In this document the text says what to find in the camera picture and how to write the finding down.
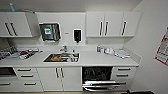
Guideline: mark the small sink soap pump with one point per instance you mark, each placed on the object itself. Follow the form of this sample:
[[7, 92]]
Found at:
[[74, 52]]

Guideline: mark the black wall soap dispenser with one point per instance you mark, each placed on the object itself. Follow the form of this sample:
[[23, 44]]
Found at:
[[77, 35]]

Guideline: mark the small white bottle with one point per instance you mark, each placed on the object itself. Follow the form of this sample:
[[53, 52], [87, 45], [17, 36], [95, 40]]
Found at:
[[102, 50]]

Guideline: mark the white cabinet drawer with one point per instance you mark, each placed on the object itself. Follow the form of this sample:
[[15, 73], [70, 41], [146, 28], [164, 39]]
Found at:
[[124, 69], [123, 76], [29, 85], [25, 70], [26, 76]]

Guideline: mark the chrome sink faucet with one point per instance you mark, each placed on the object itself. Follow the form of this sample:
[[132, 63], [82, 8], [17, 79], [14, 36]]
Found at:
[[64, 49]]

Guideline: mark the dish drying rack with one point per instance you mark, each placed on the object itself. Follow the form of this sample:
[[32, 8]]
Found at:
[[20, 53]]

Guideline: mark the orange item in sink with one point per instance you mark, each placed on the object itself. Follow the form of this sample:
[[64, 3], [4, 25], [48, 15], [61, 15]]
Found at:
[[56, 57]]

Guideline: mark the white lower cabinet door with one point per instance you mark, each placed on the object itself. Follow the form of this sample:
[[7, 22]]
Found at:
[[70, 78], [49, 78]]

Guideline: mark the stainless steel sink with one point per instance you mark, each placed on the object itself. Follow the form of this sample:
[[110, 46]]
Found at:
[[65, 60]]

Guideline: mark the blue bottle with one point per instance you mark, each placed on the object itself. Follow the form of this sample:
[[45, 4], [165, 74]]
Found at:
[[12, 7]]

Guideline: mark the large colourful wall poster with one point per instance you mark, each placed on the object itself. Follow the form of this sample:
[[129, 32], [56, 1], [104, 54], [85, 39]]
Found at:
[[162, 46]]

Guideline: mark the steel paper towel dispenser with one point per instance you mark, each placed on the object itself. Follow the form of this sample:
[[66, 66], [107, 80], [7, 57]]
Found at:
[[50, 32]]

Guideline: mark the built-in black microwave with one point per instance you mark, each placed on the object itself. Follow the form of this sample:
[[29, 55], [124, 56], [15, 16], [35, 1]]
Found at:
[[6, 71]]

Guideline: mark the white drawer below microwave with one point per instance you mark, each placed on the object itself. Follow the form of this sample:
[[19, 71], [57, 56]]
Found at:
[[5, 85]]

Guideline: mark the stainless steel dishwasher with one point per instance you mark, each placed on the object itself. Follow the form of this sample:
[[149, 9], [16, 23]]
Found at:
[[96, 73]]

